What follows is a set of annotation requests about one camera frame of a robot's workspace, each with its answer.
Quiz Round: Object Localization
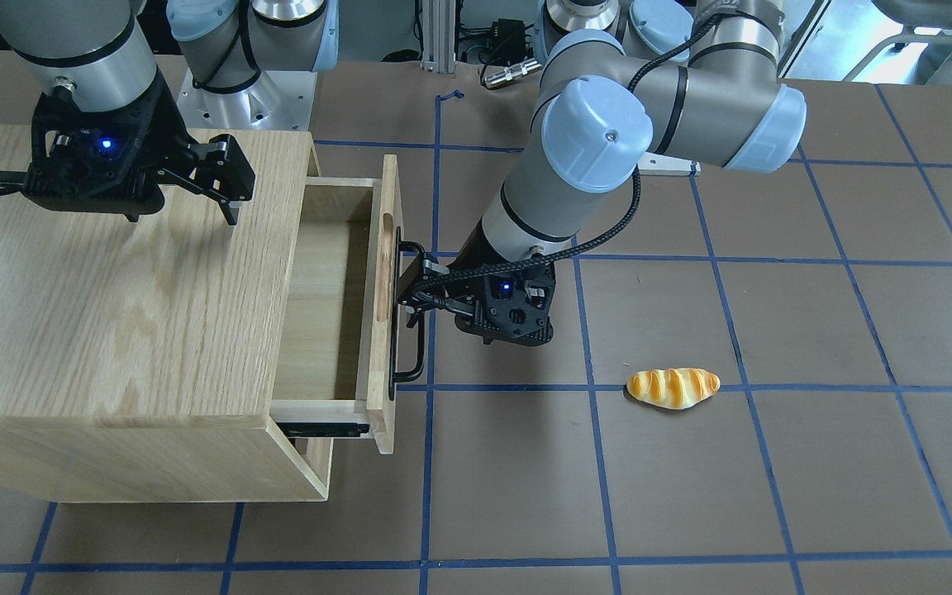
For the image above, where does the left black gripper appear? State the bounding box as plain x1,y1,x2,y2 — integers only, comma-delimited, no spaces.
399,254,556,346

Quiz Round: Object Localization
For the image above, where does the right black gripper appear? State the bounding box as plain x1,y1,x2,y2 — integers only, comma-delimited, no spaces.
21,87,256,226

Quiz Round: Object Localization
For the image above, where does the black drawer handle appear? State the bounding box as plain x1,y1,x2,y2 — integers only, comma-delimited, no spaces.
387,226,428,402

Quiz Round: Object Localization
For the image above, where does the wooden drawer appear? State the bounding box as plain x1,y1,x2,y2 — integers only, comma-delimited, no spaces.
269,155,402,455

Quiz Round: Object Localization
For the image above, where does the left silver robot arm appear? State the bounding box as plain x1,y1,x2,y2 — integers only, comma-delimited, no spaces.
397,1,807,346

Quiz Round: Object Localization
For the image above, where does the wooden drawer cabinet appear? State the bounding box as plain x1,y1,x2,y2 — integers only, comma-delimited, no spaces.
0,131,331,503

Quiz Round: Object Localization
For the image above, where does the toy bread roll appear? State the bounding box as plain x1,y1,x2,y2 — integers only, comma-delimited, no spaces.
625,368,721,411

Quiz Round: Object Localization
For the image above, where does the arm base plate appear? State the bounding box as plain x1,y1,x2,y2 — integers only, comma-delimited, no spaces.
177,71,318,131
637,152,702,177

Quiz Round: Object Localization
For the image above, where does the black drawer slide rail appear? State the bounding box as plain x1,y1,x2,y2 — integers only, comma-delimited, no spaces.
276,422,370,438

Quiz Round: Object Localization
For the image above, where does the aluminium frame post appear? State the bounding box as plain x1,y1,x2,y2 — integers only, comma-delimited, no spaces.
418,0,460,78

